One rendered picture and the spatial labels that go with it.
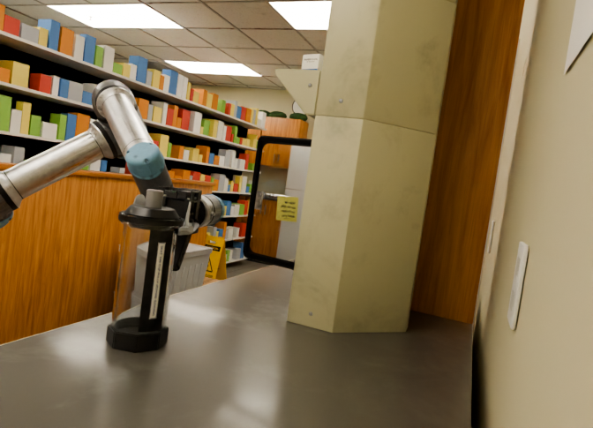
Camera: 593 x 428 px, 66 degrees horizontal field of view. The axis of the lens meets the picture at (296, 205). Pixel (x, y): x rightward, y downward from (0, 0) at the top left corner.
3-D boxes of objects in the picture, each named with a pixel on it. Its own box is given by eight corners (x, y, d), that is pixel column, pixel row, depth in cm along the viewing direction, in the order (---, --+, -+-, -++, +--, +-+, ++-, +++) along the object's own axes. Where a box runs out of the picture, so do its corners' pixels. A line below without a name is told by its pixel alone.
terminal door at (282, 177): (324, 278, 133) (343, 141, 131) (242, 257, 149) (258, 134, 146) (325, 277, 133) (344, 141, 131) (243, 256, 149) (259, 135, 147)
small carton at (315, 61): (327, 84, 114) (330, 59, 113) (316, 78, 110) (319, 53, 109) (311, 84, 117) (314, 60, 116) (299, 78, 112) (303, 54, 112)
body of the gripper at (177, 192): (154, 185, 87) (177, 186, 99) (149, 229, 88) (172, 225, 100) (192, 191, 87) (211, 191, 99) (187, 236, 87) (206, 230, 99)
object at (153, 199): (165, 234, 74) (170, 193, 74) (112, 225, 75) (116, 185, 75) (185, 229, 83) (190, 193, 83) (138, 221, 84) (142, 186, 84)
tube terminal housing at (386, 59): (415, 315, 125) (458, 32, 121) (395, 349, 94) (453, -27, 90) (328, 295, 134) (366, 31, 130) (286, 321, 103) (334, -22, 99)
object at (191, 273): (209, 289, 357) (214, 247, 355) (160, 304, 301) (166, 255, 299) (166, 278, 372) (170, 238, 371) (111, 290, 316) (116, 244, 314)
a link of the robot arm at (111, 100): (116, 56, 127) (173, 151, 96) (130, 91, 135) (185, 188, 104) (75, 70, 123) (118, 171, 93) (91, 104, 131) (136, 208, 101)
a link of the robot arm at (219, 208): (194, 224, 115) (227, 225, 114) (178, 228, 104) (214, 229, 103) (194, 193, 115) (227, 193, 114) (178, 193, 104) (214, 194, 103)
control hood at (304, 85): (351, 136, 131) (356, 101, 131) (314, 115, 101) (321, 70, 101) (314, 132, 135) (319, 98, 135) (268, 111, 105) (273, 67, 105)
